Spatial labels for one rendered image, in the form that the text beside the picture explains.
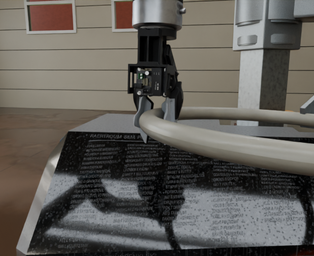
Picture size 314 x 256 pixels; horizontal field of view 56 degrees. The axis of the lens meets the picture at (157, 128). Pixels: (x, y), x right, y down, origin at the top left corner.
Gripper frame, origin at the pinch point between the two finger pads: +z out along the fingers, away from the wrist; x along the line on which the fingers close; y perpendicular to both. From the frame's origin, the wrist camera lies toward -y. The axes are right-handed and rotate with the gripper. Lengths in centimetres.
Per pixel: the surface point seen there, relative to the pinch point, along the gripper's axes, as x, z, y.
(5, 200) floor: -163, 90, -125
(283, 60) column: 34, -24, -122
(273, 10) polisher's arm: 26, -47, -108
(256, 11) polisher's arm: 18, -47, -109
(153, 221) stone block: -2.8, 23.0, -9.2
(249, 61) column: 17, -23, -121
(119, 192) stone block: -13.4, 18.2, -12.1
